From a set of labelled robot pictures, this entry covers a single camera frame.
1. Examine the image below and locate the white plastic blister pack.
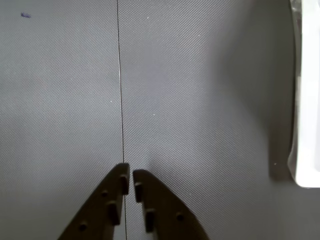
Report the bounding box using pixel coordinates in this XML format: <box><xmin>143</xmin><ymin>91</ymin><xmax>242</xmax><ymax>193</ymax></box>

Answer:
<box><xmin>287</xmin><ymin>0</ymin><xmax>320</xmax><ymax>188</ymax></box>

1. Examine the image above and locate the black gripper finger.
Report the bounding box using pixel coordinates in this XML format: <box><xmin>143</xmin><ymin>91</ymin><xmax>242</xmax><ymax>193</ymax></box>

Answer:
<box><xmin>57</xmin><ymin>162</ymin><xmax>131</xmax><ymax>240</ymax></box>
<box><xmin>132</xmin><ymin>169</ymin><xmax>211</xmax><ymax>240</ymax></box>

